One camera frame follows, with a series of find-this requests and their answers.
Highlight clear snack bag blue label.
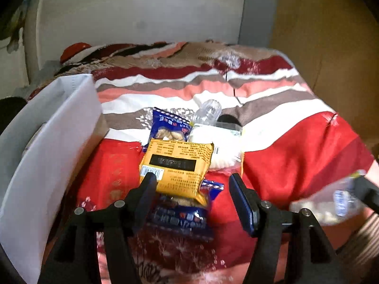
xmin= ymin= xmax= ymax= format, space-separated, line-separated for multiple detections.
xmin=289 ymin=170 xmax=366 ymax=226

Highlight red snack packet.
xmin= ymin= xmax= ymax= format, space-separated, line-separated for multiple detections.
xmin=77 ymin=139 xmax=143 ymax=212

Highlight blue cookie packet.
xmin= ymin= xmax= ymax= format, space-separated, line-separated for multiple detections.
xmin=146 ymin=180 xmax=224 ymax=240
xmin=143 ymin=107 xmax=192 ymax=152

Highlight clear bag white rice crackers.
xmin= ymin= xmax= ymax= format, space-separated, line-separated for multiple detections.
xmin=188 ymin=122 xmax=244 ymax=173

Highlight yellow snack packet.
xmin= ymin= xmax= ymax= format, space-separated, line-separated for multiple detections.
xmin=139 ymin=138 xmax=214 ymax=206

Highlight red striped floral bedspread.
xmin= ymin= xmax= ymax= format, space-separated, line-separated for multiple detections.
xmin=27 ymin=41 xmax=379 ymax=284

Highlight white fabric storage box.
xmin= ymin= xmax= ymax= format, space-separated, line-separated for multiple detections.
xmin=1 ymin=74 xmax=108 ymax=283

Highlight clear plastic bottle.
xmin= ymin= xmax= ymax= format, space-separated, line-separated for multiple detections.
xmin=191 ymin=99 xmax=222 ymax=126

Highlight red pillow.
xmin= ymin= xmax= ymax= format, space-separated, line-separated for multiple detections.
xmin=60 ymin=42 xmax=91 ymax=64

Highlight white wardrobe door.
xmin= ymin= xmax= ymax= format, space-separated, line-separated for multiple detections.
xmin=24 ymin=0 xmax=244 ymax=78

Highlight black round device with cable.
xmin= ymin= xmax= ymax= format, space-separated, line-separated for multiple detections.
xmin=217 ymin=114 xmax=241 ymax=126

